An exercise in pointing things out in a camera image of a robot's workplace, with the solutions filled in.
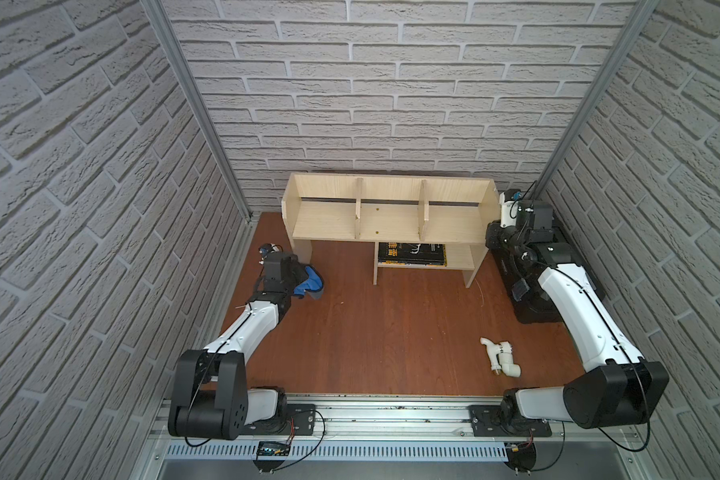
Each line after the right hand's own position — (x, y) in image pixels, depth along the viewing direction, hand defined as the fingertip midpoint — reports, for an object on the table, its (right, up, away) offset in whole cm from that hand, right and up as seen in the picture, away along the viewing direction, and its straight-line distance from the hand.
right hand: (495, 225), depth 80 cm
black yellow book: (-23, -8, +10) cm, 26 cm away
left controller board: (-59, -56, -7) cm, 82 cm away
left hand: (-60, -10, +9) cm, 61 cm away
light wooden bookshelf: (-7, +4, +7) cm, 11 cm away
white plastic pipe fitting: (+3, -38, +3) cm, 38 cm away
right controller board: (+2, -56, -11) cm, 57 cm away
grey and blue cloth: (-51, -17, +6) cm, 54 cm away
